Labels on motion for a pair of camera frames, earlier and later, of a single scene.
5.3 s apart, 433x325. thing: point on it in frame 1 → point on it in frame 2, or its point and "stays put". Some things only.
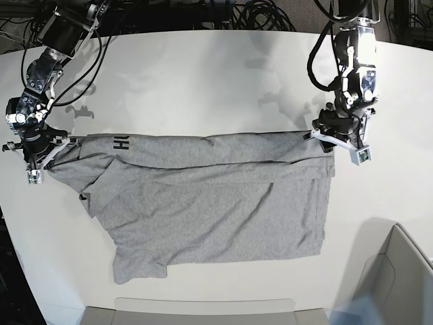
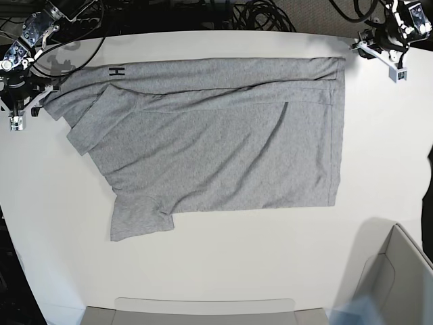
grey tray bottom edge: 201,311 stays put
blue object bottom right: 362,311 stays put
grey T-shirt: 175,199 → 180,135
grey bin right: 400,279 stays put
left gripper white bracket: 64,143 → 6,112
